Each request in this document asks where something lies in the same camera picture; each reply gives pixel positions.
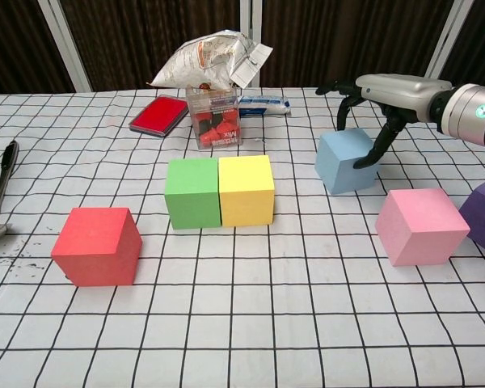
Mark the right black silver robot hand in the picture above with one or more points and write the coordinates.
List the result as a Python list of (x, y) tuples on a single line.
[(404, 95)]

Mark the light blue foam cube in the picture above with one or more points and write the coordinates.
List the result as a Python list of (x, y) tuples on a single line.
[(339, 169)]

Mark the pink foam cube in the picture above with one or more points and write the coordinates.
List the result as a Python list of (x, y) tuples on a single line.
[(420, 230)]

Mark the yellow foam cube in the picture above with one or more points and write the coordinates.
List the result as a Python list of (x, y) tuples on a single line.
[(246, 194)]

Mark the green foam cube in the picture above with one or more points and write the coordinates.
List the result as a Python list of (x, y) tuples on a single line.
[(192, 194)]

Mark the red foam cube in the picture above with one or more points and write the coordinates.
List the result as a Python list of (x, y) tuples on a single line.
[(93, 250)]

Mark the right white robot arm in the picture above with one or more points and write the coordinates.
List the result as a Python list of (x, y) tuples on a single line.
[(473, 113)]

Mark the blue white wrapped packet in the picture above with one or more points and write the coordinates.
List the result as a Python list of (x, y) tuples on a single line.
[(264, 106)]

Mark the clear box red pieces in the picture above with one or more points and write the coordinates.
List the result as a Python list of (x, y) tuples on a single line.
[(216, 121)]

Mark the crumpled white snack bag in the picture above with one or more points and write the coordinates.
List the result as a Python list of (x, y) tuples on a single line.
[(202, 60)]

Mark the red ink pad case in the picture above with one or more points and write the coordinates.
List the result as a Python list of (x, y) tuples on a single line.
[(159, 115)]

